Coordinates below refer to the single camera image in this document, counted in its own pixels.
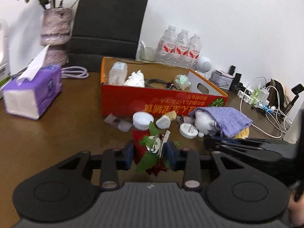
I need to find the red artificial flower clip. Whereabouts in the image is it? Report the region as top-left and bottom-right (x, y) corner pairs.
(132, 121), (172, 176)

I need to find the white round lid jar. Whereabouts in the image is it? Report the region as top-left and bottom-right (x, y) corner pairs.
(179, 123), (198, 139)

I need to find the small clear plastic bag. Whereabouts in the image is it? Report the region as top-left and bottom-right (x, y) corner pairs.
(104, 114), (132, 132)

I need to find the white earbud case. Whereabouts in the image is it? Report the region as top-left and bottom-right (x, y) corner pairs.
(156, 115), (171, 129)

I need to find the white bottle cap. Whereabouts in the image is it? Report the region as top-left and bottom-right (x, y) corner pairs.
(132, 112), (154, 131)

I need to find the white yellow plush toy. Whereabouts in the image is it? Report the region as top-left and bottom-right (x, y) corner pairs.
(194, 110), (250, 139)

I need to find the beige eraser block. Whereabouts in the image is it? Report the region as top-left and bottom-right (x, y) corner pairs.
(164, 110), (177, 121)

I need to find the purple knitted pouch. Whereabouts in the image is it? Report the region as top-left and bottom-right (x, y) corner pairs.
(188, 107), (253, 135)

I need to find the pale green bath pouf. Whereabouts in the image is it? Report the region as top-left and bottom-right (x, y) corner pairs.
(173, 75), (191, 91)

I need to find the white tissue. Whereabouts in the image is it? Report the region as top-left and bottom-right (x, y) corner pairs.
(124, 70), (145, 88)

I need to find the black braided cable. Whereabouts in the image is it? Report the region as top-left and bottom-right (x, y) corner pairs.
(144, 78), (178, 91)

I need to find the translucent plastic container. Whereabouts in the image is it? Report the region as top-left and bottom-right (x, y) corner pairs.
(108, 61), (128, 86)

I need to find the person's right hand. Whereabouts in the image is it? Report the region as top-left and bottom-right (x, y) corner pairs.
(287, 192), (304, 227)

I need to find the white power strip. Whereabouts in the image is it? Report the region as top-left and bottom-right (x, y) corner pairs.
(237, 90), (269, 106)

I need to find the green spray bottle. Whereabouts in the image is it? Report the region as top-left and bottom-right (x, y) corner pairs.
(251, 83), (261, 104)

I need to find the red cardboard box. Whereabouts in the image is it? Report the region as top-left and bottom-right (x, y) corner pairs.
(101, 57), (228, 117)

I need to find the black bottle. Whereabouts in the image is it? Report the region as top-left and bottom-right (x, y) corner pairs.
(229, 73), (242, 92)

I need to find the small tin box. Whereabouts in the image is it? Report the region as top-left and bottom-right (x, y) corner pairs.
(209, 70), (234, 89)

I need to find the white astronaut speaker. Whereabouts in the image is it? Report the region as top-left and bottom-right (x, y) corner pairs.
(195, 56), (211, 78)

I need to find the left water bottle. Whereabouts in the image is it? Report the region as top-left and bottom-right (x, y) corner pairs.
(156, 25), (176, 64)

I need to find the water bottle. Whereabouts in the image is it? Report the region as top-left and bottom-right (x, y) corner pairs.
(175, 29), (189, 67)
(188, 33), (201, 65)
(156, 25), (176, 64)

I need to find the middle water bottle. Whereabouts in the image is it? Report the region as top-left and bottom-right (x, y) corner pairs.
(175, 29), (189, 67)

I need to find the glass cup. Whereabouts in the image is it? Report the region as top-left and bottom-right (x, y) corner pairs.
(139, 40), (156, 62)

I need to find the purple tissue pack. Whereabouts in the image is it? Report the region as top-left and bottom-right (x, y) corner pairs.
(3, 45), (62, 120)

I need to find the right water bottle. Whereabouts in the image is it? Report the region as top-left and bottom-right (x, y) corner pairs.
(188, 33), (201, 65)

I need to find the black paper bag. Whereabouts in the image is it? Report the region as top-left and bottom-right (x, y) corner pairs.
(68, 0), (148, 72)

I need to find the white detergent jug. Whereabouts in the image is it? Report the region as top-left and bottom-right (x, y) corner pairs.
(0, 19), (11, 98)

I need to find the mottled purple vase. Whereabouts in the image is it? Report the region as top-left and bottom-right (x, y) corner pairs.
(40, 8), (73, 66)

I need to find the lilac coiled cable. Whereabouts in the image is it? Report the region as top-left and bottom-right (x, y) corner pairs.
(60, 65), (90, 80)

